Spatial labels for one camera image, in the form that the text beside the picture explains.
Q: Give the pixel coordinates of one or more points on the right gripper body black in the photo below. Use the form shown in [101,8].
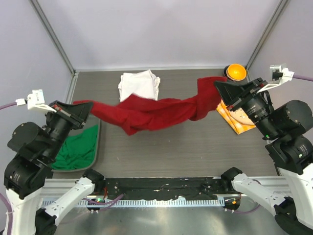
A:
[257,83]

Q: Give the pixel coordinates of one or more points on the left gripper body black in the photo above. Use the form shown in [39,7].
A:
[63,110]

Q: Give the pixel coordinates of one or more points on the red t-shirt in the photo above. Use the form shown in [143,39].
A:
[138,114]

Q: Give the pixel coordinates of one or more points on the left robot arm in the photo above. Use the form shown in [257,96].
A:
[24,177]

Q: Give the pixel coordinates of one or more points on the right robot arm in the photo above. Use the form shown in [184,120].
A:
[290,150]

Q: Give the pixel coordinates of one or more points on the grey plastic tray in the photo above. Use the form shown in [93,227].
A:
[92,120]

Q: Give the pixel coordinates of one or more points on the orange bowl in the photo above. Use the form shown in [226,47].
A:
[236,72]

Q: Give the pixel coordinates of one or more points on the embroidered round plate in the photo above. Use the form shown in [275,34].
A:
[240,116]

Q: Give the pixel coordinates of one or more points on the orange checkered cloth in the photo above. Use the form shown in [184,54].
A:
[236,126]

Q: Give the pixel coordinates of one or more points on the green t-shirt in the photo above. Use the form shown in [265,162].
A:
[78,151]

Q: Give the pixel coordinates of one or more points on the folded white t-shirt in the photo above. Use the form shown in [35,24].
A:
[143,84]

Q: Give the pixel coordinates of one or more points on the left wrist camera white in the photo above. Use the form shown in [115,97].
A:
[35,101]

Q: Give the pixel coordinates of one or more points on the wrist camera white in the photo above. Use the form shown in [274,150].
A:
[280,74]
[35,101]

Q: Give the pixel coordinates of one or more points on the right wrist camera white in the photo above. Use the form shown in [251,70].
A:
[280,74]

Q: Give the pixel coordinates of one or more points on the aluminium rail frame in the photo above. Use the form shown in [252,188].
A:
[55,188]

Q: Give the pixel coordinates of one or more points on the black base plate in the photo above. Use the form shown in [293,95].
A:
[164,189]

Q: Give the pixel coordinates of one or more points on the white slotted cable duct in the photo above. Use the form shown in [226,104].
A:
[180,202]

